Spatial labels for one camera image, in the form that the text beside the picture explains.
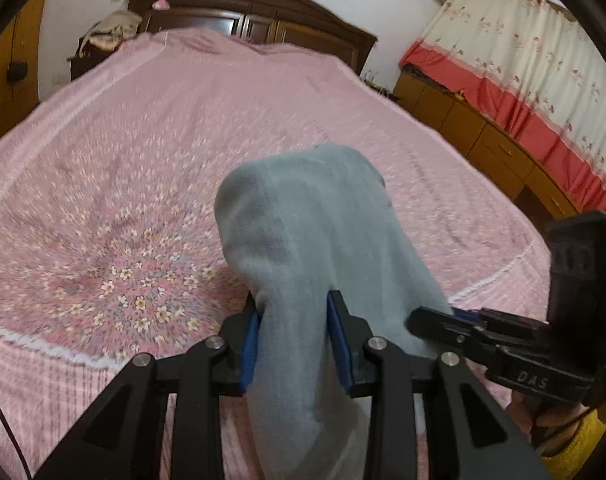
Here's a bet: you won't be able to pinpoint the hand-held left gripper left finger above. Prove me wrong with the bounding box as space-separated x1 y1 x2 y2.
33 302 262 480

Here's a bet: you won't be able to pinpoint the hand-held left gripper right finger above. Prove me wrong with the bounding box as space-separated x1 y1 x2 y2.
327 290 552 480

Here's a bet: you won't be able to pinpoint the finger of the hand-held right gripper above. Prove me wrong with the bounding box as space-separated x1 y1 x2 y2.
453 308 550 337
407 306 504 362

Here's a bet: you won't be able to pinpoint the grey pants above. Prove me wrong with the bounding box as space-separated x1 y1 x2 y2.
214 142 454 480

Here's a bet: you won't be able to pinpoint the person's right forearm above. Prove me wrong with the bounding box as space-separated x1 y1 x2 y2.
538 409 606 480

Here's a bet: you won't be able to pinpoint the person's right hand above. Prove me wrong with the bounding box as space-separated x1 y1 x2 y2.
508 390 591 457

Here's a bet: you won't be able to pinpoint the wooden low cabinet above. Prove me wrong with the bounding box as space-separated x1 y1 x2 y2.
393 67 584 223

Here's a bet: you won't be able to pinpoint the pink floral bedspread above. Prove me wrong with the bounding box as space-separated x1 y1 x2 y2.
0 27 558 480

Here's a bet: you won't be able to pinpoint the floral curtain with red band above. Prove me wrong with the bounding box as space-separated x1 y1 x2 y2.
400 0 606 218

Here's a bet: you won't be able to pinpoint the dark wooden nightstand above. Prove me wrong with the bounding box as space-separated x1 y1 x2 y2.
69 52 114 81

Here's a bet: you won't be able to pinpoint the dark wooden headboard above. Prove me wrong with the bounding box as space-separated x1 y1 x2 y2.
127 0 379 73

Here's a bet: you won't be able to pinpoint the wooden wardrobe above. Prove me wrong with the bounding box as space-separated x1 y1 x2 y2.
0 0 51 148

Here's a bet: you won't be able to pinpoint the pile of clothes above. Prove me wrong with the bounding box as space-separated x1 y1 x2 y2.
78 10 144 56

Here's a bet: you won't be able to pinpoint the black cable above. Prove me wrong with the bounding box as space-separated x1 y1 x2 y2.
0 374 34 480

